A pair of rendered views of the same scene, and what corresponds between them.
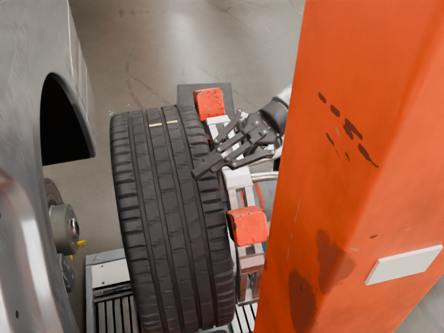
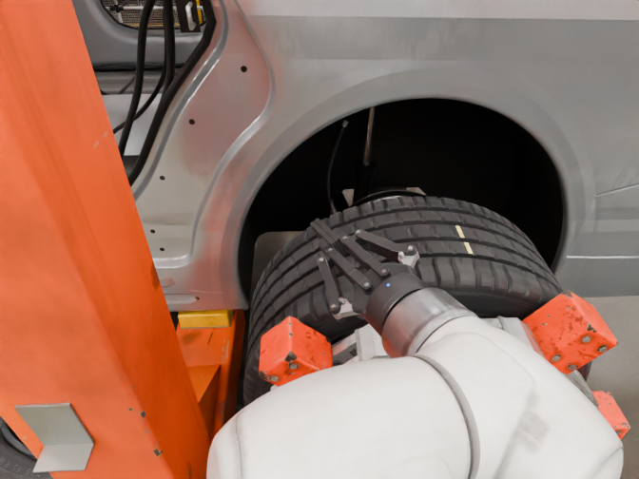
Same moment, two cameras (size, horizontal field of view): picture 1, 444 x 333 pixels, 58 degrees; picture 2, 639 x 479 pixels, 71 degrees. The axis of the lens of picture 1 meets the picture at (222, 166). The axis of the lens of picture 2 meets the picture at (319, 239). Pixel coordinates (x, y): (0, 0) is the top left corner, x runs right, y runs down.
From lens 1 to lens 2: 81 cm
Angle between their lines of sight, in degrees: 68
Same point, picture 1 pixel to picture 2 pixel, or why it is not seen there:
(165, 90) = not seen: outside the picture
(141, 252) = (287, 250)
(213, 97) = (568, 320)
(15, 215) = (267, 97)
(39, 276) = (237, 144)
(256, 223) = (278, 349)
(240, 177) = (370, 343)
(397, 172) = not seen: outside the picture
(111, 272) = not seen: hidden behind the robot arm
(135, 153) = (402, 214)
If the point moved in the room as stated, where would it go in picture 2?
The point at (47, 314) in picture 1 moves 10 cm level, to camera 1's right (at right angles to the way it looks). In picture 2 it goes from (219, 168) to (200, 195)
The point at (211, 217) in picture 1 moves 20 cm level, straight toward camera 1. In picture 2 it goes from (305, 302) to (185, 289)
